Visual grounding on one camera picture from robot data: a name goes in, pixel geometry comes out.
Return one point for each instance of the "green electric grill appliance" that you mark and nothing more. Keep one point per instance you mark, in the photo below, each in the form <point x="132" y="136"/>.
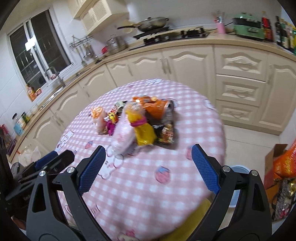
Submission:
<point x="248" y="26"/>

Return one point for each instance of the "pink checkered tablecloth table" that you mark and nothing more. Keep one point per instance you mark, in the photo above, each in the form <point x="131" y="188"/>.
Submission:
<point x="151" y="191"/>

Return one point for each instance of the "cream lower cabinets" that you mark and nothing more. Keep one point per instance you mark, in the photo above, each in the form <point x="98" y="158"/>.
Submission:
<point x="251" y="84"/>

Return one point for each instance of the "yellow trousers leg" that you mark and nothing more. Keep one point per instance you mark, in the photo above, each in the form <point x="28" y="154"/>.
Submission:
<point x="185" y="230"/>

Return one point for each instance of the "cream cabinets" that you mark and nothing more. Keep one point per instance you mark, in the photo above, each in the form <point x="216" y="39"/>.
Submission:
<point x="251" y="84"/>
<point x="97" y="14"/>

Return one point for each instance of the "wall utensil rack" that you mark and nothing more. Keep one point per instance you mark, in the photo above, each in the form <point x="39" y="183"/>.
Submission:
<point x="83" y="48"/>

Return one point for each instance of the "steel wok with lid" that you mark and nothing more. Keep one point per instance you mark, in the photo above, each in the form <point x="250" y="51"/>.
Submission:
<point x="148" y="24"/>

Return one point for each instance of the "yellow snack wrapper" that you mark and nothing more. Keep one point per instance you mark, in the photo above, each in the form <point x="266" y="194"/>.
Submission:
<point x="144" y="132"/>

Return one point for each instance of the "red white snack wrapper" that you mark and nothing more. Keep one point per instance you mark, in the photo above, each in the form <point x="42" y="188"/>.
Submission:
<point x="118" y="107"/>

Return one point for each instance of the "dark vinegar bottle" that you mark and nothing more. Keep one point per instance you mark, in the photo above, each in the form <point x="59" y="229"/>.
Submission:
<point x="278" y="31"/>

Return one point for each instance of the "orange crushed soda can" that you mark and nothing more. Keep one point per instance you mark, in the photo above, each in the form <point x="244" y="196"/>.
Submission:
<point x="155" y="107"/>

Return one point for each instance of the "pink utensil holder cup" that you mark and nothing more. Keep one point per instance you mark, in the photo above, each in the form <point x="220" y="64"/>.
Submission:
<point x="220" y="27"/>

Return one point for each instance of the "orange white plastic bag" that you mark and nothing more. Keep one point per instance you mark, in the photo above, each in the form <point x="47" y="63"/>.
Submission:
<point x="98" y="115"/>

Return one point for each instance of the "black gas stove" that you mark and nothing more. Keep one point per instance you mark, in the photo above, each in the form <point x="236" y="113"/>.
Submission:
<point x="167" y="35"/>

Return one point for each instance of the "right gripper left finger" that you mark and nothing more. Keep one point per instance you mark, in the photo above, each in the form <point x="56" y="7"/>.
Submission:
<point x="45" y="216"/>

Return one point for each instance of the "chrome kitchen faucet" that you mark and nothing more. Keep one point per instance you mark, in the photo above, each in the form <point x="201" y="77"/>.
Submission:
<point x="53" y="74"/>

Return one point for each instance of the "kitchen window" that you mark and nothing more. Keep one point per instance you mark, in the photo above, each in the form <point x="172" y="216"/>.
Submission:
<point x="36" y="46"/>

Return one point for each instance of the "red soy sauce bottle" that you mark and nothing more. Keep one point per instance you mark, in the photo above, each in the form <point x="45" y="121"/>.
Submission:
<point x="266" y="25"/>

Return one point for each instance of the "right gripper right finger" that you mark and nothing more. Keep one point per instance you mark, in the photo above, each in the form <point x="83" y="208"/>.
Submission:
<point x="251" y="219"/>

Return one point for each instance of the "brown cardboard box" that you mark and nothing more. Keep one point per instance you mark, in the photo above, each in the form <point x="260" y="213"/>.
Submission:
<point x="270" y="178"/>

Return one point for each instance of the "green yellow oil bottle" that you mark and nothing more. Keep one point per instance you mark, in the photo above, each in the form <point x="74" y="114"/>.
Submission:
<point x="293" y="40"/>

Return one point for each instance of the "purple yellow candy wrapper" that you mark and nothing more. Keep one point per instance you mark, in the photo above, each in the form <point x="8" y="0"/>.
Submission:
<point x="111" y="120"/>

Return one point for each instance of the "black snack wrapper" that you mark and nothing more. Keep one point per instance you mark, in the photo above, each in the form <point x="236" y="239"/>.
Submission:
<point x="165" y="133"/>

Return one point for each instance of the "pink plastic bag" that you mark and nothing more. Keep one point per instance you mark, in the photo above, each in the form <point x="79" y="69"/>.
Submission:
<point x="124" y="140"/>

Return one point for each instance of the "patterned shopping bag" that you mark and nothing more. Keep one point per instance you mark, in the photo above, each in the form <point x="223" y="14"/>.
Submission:
<point x="283" y="200"/>

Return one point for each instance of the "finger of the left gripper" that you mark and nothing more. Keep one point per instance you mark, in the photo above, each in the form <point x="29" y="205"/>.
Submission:
<point x="60" y="162"/>
<point x="45" y="160"/>

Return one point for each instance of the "cream upper left cabinets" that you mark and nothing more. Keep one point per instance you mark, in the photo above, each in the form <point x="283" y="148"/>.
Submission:
<point x="97" y="14"/>

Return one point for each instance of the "orange rice bag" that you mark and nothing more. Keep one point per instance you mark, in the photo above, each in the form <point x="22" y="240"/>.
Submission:
<point x="284" y="166"/>

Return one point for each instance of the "steel stock pot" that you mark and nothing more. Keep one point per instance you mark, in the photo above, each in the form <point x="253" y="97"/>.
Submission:
<point x="116" y="44"/>

